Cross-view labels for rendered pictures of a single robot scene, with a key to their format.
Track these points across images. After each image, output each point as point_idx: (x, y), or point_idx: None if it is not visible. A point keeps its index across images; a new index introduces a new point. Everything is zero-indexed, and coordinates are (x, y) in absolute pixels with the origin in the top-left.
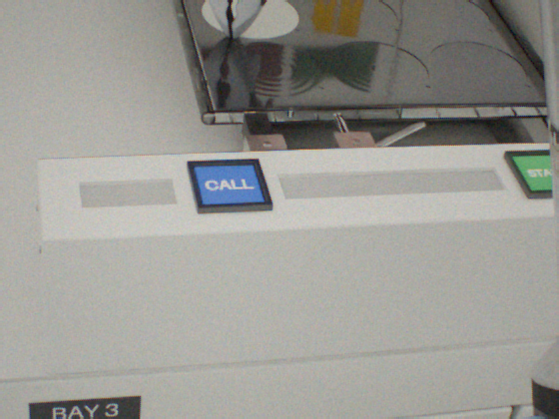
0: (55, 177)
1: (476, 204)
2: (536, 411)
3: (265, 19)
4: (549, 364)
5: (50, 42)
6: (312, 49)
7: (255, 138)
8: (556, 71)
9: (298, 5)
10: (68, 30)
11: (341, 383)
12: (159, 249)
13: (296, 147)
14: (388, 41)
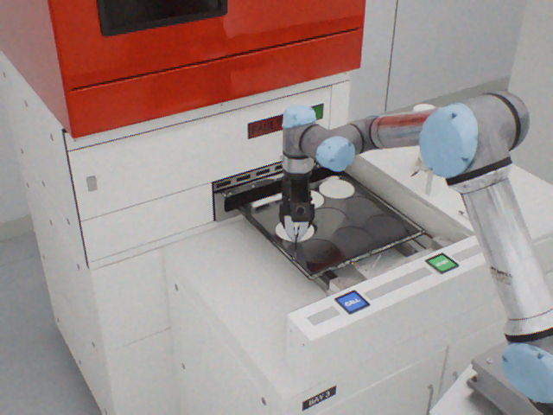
0: (297, 318)
1: (427, 282)
2: (511, 342)
3: None
4: (511, 328)
5: (213, 262)
6: (326, 238)
7: (333, 280)
8: (490, 253)
9: None
10: (216, 254)
11: (395, 356)
12: (343, 331)
13: None
14: (348, 225)
